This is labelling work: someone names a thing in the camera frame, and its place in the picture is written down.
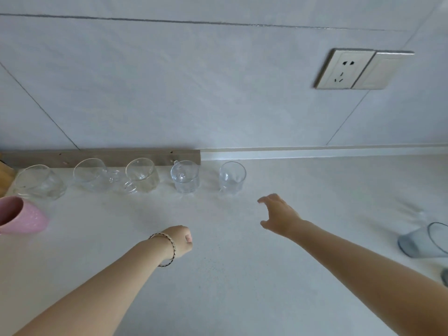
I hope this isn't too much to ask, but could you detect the beige wall socket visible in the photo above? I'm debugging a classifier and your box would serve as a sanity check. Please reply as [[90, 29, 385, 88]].
[[314, 48, 376, 91]]

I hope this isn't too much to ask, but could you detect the pink ceramic mug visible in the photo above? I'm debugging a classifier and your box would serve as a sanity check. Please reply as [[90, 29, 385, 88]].
[[0, 196, 49, 236]]

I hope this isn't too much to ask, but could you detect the thin braided bracelet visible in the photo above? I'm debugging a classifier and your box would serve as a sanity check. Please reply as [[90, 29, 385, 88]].
[[147, 232, 175, 267]]

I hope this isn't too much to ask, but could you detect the beige wall switch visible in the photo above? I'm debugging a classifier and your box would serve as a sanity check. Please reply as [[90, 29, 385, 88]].
[[351, 49, 415, 91]]

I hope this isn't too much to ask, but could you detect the person's left forearm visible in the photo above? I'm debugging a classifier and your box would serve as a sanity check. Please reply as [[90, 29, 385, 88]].
[[14, 238, 174, 336]]

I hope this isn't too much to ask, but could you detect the person's left hand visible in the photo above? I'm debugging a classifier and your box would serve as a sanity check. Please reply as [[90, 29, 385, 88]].
[[163, 225, 194, 259]]

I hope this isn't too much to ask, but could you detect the wooden cabinet side panel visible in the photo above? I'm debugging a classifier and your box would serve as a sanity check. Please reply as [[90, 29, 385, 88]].
[[0, 161, 16, 198]]

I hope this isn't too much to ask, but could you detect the grey metal wall strip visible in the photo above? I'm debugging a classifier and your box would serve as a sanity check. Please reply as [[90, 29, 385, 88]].
[[0, 149, 202, 169]]

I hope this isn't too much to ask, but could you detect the person's right hand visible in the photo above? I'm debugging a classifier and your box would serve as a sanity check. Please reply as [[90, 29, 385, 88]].
[[257, 193, 305, 239]]

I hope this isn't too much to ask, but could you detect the white backsplash strip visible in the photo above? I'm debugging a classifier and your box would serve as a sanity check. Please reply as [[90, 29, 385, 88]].
[[200, 145, 448, 161]]

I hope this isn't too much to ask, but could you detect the person's right forearm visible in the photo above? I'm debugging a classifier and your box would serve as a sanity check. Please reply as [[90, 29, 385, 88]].
[[288, 220, 448, 336]]

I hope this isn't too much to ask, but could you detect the tall grey ribbed glass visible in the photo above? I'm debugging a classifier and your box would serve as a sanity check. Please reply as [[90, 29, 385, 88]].
[[397, 222, 448, 259]]

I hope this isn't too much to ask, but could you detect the clear glass mug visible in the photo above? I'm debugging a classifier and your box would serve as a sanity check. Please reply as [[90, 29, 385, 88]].
[[122, 157, 161, 195], [219, 161, 247, 196], [170, 160, 202, 195], [72, 158, 121, 193], [13, 164, 67, 201]]

